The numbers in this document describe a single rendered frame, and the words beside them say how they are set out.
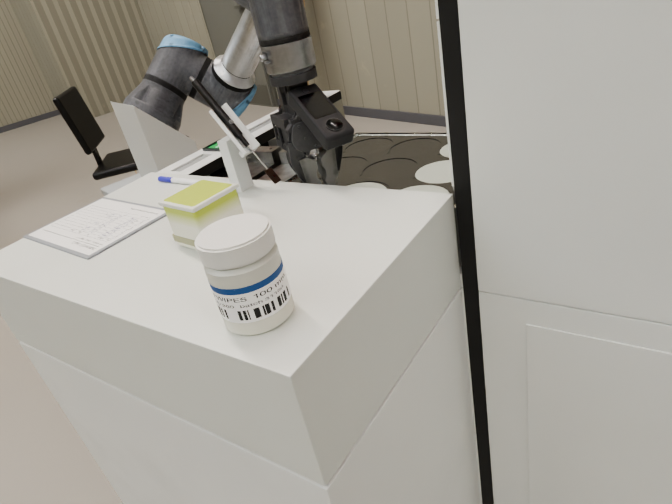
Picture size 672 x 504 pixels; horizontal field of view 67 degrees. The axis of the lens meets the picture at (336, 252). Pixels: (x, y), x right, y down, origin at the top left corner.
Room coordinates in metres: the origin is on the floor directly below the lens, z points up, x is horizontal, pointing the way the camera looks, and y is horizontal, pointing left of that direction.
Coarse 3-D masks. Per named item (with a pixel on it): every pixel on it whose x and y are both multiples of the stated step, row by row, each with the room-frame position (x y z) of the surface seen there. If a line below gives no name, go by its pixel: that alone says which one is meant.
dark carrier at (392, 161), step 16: (352, 144) 1.08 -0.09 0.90; (368, 144) 1.06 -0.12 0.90; (384, 144) 1.03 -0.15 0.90; (400, 144) 1.01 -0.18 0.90; (416, 144) 0.99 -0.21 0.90; (432, 144) 0.97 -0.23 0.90; (352, 160) 0.98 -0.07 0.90; (368, 160) 0.96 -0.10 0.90; (384, 160) 0.94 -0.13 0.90; (400, 160) 0.92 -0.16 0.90; (416, 160) 0.90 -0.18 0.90; (432, 160) 0.88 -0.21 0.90; (320, 176) 0.93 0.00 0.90; (352, 176) 0.89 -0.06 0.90; (368, 176) 0.88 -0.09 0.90; (384, 176) 0.86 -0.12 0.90; (400, 176) 0.84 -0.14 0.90
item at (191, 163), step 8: (328, 96) 1.31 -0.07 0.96; (272, 112) 1.27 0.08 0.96; (256, 120) 1.23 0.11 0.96; (264, 120) 1.21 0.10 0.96; (248, 128) 1.17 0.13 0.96; (256, 128) 1.17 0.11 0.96; (264, 128) 1.14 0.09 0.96; (256, 136) 1.09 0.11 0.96; (200, 152) 1.06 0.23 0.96; (208, 152) 1.05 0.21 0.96; (216, 152) 1.04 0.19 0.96; (184, 160) 1.03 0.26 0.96; (192, 160) 1.03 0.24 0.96; (200, 160) 1.02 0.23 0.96; (208, 160) 0.99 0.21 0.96; (168, 168) 1.00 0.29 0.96; (176, 168) 1.00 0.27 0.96; (184, 168) 0.99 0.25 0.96; (192, 168) 0.97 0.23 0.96
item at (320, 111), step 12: (312, 84) 0.78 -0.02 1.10; (300, 96) 0.76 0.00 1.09; (312, 96) 0.76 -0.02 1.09; (324, 96) 0.76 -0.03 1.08; (300, 108) 0.74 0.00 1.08; (312, 108) 0.73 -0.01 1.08; (324, 108) 0.73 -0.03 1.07; (336, 108) 0.74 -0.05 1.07; (312, 120) 0.71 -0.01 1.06; (324, 120) 0.71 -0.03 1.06; (336, 120) 0.70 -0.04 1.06; (312, 132) 0.72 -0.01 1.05; (324, 132) 0.69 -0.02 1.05; (336, 132) 0.69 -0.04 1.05; (348, 132) 0.69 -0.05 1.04; (324, 144) 0.69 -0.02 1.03; (336, 144) 0.69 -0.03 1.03
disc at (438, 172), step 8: (448, 160) 0.86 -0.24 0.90; (424, 168) 0.85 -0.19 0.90; (432, 168) 0.84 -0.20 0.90; (440, 168) 0.84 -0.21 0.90; (448, 168) 0.83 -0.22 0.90; (416, 176) 0.83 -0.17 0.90; (424, 176) 0.82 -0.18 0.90; (432, 176) 0.81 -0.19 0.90; (440, 176) 0.80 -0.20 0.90; (448, 176) 0.79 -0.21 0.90
